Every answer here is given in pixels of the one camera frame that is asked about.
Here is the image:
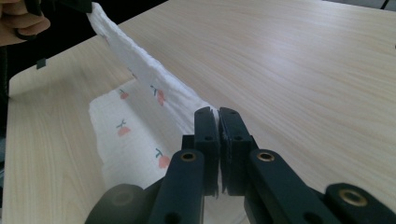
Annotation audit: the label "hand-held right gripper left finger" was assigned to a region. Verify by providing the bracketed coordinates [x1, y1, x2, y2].
[181, 105, 220, 197]

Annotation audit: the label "white printed cloth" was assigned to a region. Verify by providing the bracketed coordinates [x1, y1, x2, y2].
[86, 2, 254, 224]

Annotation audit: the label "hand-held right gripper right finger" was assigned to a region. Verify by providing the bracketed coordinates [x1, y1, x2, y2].
[219, 106, 259, 197]

